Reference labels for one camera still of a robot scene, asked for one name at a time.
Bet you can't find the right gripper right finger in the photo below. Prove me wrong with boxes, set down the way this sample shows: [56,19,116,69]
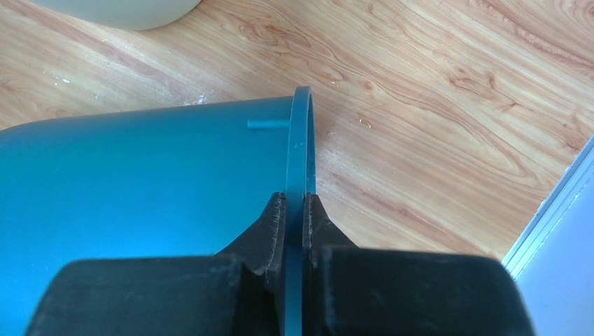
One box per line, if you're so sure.
[302,194,534,335]

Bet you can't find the aluminium frame rail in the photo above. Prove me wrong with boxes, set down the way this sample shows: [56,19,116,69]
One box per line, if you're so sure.
[502,139,593,279]

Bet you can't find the teal plastic bucket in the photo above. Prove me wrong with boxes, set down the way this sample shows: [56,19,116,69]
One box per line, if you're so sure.
[1,87,316,335]

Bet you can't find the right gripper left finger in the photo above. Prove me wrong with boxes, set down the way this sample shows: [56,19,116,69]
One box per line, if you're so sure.
[26,192,286,335]

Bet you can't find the beige round bucket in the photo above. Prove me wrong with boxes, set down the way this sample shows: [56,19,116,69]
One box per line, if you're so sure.
[34,0,200,30]

